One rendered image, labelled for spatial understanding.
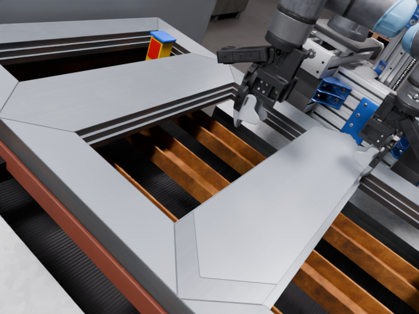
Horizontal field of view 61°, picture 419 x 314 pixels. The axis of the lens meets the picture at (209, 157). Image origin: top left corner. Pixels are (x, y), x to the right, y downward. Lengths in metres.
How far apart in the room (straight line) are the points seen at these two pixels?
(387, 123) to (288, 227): 0.37
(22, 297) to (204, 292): 0.27
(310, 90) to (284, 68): 0.68
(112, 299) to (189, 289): 0.35
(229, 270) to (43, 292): 0.28
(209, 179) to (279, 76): 0.38
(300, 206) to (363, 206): 0.52
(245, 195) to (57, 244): 0.46
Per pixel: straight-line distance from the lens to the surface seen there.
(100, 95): 0.83
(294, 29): 0.67
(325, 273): 0.93
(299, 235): 0.69
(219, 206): 0.65
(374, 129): 0.92
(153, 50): 1.18
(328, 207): 0.80
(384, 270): 1.03
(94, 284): 0.87
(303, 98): 1.39
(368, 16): 0.76
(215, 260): 0.57
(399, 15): 0.76
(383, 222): 1.25
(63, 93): 0.81
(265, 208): 0.70
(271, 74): 0.70
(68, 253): 0.91
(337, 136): 1.09
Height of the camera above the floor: 1.30
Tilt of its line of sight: 36 degrees down
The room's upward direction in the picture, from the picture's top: 24 degrees clockwise
